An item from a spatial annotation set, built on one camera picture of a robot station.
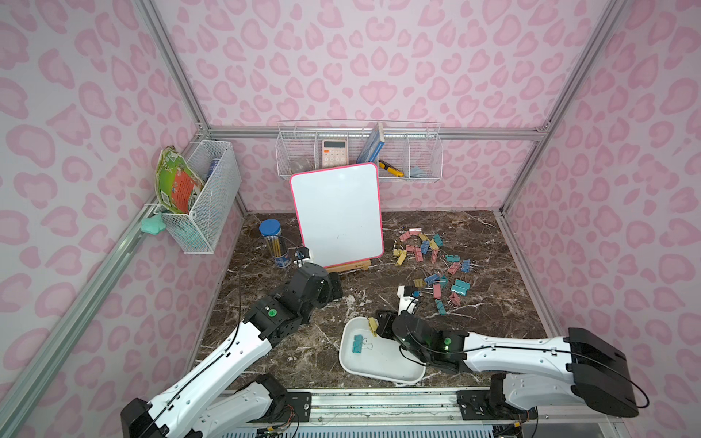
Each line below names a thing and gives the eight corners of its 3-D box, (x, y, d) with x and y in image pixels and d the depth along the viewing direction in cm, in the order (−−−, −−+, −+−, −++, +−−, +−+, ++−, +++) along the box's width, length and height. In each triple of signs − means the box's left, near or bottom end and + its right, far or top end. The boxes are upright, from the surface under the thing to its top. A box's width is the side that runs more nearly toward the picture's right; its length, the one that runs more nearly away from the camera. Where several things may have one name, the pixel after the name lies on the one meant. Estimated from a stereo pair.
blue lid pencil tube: (273, 267, 105) (257, 233, 89) (276, 254, 109) (262, 219, 93) (291, 267, 105) (279, 233, 89) (294, 254, 109) (282, 219, 93)
